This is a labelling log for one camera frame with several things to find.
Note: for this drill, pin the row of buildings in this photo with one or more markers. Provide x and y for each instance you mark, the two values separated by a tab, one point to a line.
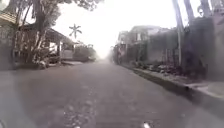
143	43

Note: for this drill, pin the palm tree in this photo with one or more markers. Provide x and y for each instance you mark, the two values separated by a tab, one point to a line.
75	30

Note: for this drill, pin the house with porch roof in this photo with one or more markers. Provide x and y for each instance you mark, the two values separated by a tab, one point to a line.
53	41

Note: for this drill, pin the building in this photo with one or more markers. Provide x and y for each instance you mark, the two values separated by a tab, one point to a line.
5	40

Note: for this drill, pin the green bushes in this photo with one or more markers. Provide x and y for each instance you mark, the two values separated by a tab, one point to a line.
85	52

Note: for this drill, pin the concrete kerb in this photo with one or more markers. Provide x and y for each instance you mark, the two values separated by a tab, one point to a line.
173	85

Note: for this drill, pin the dark wall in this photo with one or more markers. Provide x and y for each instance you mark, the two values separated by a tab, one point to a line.
200	46

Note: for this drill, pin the group of trees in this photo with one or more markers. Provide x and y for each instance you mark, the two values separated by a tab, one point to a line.
38	20

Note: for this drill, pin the grey asphalt road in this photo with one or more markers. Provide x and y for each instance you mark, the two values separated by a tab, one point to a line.
100	96

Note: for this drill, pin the tree trunk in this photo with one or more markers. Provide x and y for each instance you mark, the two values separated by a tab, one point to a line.
178	26
189	10

